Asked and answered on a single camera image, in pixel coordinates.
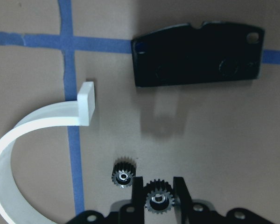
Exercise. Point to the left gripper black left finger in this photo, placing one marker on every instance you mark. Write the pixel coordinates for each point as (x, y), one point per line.
(138, 200)

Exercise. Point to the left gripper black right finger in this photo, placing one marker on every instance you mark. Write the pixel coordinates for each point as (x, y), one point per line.
(183, 200)

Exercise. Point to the black gear sideways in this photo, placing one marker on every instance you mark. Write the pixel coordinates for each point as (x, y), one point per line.
(124, 170)

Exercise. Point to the white curved plastic part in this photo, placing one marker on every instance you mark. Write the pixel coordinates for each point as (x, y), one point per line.
(40, 162)

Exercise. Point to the small black remote part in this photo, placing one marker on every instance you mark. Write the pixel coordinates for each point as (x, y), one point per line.
(181, 54)

